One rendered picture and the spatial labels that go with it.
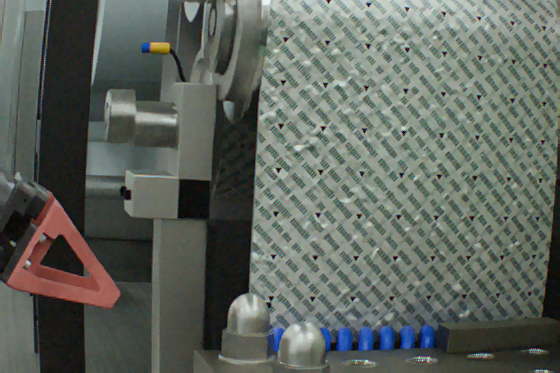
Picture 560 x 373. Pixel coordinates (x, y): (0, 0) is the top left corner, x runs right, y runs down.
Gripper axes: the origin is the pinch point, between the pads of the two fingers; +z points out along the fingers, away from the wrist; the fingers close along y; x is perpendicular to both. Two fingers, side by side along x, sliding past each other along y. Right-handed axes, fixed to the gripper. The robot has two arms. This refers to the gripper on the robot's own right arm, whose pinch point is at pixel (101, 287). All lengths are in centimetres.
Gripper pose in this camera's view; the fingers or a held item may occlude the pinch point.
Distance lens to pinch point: 81.9
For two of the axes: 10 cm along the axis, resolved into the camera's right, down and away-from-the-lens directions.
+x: 5.4, -8.3, 1.0
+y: 2.5, 0.5, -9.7
